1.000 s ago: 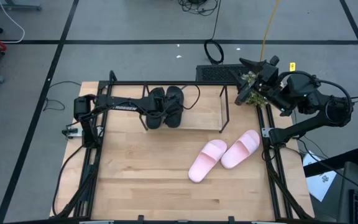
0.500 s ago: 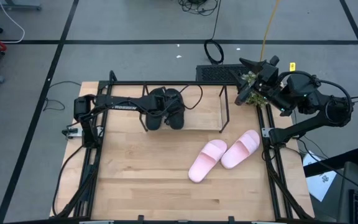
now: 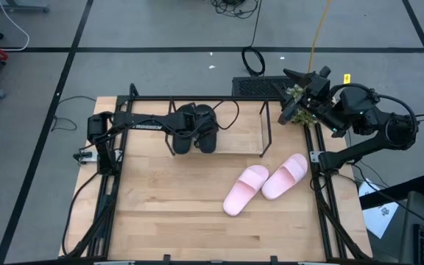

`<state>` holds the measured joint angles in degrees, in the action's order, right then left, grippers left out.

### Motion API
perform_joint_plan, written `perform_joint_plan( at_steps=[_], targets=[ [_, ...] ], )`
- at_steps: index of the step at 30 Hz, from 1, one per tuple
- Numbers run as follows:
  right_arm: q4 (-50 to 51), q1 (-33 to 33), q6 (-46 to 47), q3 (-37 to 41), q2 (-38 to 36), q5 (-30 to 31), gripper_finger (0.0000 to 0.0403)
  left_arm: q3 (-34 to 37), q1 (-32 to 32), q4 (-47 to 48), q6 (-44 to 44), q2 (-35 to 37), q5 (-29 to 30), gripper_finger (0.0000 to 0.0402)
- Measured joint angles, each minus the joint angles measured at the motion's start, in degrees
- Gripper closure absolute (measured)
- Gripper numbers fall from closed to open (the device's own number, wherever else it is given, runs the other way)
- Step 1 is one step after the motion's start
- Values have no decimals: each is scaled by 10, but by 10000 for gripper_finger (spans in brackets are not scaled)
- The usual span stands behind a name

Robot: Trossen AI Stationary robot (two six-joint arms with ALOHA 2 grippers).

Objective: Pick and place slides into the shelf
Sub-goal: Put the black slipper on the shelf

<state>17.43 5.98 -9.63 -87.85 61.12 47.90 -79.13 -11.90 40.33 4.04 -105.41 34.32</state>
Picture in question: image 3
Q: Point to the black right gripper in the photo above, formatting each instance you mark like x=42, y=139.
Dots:
x=320, y=106

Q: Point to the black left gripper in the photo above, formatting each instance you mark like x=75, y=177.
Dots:
x=199, y=123

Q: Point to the black rubber slide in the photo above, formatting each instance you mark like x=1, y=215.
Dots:
x=183, y=145
x=207, y=144

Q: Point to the pink rubber slide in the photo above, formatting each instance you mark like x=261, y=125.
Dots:
x=245, y=191
x=285, y=176

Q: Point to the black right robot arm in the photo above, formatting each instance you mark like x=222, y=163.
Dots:
x=366, y=143

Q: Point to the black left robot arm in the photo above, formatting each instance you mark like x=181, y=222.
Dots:
x=149, y=123

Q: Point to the black metal wooden shelf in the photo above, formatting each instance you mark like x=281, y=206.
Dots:
x=241, y=140

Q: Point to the green potted plant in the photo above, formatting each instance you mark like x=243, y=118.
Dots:
x=304, y=117

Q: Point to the yellow tag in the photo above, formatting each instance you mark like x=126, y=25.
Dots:
x=347, y=78

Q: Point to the white paper sheet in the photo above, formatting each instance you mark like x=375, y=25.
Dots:
x=379, y=217

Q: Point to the grey table foot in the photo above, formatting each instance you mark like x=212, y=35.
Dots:
x=17, y=4

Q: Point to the silver metal bracket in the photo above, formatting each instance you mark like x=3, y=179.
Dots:
x=87, y=157
x=315, y=156

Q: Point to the black aluminium table frame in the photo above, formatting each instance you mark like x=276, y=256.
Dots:
x=322, y=206

